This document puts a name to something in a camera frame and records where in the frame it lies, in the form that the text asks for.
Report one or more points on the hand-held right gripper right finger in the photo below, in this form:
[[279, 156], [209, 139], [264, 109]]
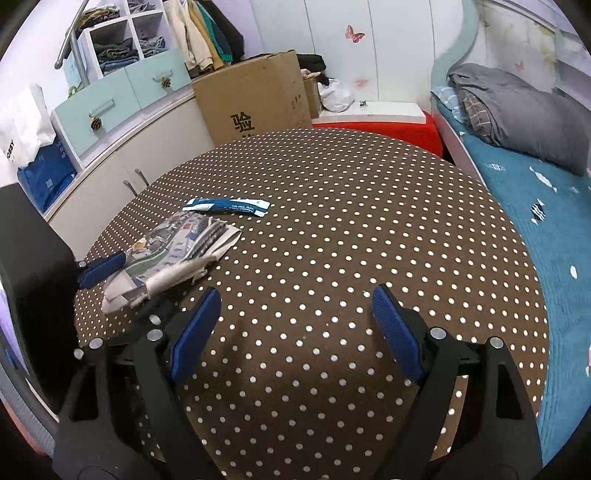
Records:
[[397, 337]]

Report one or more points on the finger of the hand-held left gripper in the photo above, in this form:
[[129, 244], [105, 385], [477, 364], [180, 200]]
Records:
[[104, 270], [159, 310]]

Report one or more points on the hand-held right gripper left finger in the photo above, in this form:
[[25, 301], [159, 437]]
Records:
[[196, 337]]

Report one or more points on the newspaper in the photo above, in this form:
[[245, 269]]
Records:
[[184, 240]]

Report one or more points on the grey base cabinet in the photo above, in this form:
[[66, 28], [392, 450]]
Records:
[[115, 184]]

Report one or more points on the brown polka dot tablecloth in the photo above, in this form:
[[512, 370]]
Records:
[[346, 230]]

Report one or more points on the blue and white wrapper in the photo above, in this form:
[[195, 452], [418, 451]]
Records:
[[231, 206]]

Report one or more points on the pine cone ornament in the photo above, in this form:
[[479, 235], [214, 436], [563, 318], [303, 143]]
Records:
[[96, 123], [166, 82]]

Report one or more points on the white shopping bag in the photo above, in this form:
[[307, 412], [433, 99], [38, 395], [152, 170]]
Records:
[[25, 124]]

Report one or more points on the teal drawer unit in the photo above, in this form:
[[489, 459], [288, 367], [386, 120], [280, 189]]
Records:
[[124, 97]]

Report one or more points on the bed with teal sheet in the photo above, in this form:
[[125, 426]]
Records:
[[531, 207]]

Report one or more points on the red bedside cabinet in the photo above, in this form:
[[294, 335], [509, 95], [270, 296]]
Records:
[[392, 134]]

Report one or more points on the folded dark clothes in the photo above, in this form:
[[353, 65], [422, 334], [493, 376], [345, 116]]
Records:
[[117, 54]]

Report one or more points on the white board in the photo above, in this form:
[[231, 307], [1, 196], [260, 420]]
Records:
[[383, 113]]

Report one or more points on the folded blue jeans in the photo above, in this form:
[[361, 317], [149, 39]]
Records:
[[152, 46]]

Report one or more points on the grey metal pole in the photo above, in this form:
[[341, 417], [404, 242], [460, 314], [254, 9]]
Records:
[[74, 41]]

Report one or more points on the large cardboard box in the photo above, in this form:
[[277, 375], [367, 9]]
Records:
[[258, 97]]

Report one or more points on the plaid pillow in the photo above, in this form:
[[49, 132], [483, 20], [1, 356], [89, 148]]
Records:
[[475, 113]]

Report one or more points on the white cube shelf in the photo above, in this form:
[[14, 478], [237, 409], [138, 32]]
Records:
[[134, 25]]

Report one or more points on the white plastic bag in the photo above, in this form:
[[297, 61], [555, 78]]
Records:
[[337, 94]]

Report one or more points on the beige hanging garment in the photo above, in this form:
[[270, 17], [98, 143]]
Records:
[[194, 37]]

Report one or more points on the small cardboard box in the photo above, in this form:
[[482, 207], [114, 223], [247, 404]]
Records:
[[311, 97]]

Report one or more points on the grey duvet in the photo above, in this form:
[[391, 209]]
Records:
[[526, 110]]

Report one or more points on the black hanging garment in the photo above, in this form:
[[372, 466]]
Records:
[[231, 27]]

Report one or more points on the black cloth bundle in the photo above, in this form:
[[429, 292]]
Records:
[[310, 62]]

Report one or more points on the teal and white headboard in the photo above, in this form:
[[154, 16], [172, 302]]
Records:
[[461, 37]]

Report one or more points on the pink butterfly wall sticker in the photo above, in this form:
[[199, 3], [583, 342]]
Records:
[[354, 33]]

